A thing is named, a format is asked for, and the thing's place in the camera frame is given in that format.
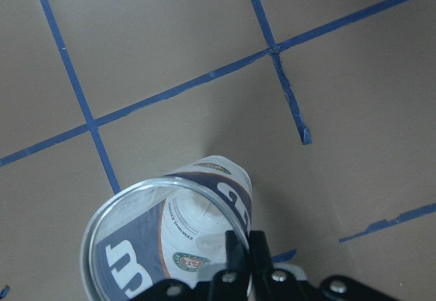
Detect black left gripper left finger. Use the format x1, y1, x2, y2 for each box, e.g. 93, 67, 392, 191
208, 231, 250, 301

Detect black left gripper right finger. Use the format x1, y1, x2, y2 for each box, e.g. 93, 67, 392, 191
249, 231, 307, 300

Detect clear tennis ball can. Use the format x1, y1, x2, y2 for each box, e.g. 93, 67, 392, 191
80, 155, 252, 300

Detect brown paper table cover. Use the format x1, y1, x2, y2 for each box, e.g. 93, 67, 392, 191
1, 0, 435, 300

